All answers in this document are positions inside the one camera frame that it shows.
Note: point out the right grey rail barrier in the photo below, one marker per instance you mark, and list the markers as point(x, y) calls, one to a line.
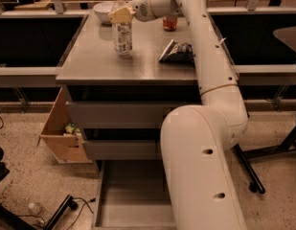
point(261, 43)

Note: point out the brown cardboard box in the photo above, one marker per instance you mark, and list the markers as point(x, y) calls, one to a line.
point(65, 147)

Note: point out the grey open bottom drawer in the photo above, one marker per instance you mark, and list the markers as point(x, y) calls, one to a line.
point(133, 195)

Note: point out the white ceramic bowl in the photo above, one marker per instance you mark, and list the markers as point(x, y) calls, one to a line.
point(102, 11)

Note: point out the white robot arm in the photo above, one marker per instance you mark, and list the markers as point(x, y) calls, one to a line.
point(195, 137)

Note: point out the grey drawer cabinet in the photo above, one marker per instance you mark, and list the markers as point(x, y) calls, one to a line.
point(94, 72)

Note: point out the clear plastic bottle white cap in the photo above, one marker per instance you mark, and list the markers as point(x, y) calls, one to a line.
point(122, 32)

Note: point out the left grey rail barrier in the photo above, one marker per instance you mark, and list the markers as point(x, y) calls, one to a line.
point(34, 44)

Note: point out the black metal stand left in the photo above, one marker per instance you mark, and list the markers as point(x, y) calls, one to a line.
point(17, 222)

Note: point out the grey rail barrier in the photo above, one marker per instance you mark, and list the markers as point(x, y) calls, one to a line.
point(34, 44)
point(261, 43)

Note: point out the blue crumpled chip bag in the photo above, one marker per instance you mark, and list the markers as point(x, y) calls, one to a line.
point(177, 52)

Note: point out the grey middle drawer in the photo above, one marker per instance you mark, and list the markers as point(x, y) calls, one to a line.
point(122, 150)

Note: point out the orange soda can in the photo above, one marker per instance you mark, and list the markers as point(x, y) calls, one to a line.
point(169, 23)

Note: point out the grey top drawer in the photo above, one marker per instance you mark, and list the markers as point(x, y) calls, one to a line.
point(120, 114)

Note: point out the plastic bottle on floor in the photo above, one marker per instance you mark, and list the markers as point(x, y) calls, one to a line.
point(36, 209)

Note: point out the green item in box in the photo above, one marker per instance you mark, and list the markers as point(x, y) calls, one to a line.
point(72, 129)

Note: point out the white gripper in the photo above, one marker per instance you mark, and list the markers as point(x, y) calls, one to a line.
point(141, 7)

